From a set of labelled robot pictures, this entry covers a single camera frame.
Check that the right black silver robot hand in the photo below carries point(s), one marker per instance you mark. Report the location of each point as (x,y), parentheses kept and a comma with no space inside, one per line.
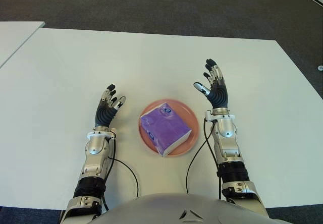
(219,95)

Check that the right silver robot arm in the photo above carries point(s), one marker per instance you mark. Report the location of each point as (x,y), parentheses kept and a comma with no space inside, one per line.
(227,143)

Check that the silver robot torso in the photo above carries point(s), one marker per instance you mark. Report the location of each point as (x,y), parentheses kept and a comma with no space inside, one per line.
(176,209)

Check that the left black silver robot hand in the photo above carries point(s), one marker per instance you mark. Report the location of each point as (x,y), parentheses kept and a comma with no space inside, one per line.
(104,115)

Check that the white neighbouring table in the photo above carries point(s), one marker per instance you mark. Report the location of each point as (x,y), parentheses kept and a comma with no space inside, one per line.
(15,37)

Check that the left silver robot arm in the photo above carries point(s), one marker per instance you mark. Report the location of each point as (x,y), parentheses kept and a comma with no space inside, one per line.
(94,158)

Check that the pink round plate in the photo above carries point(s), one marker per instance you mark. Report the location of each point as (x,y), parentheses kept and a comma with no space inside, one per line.
(186,113)

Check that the purple tissue paper pack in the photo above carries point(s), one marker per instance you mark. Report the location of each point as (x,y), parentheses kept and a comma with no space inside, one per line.
(164,128)

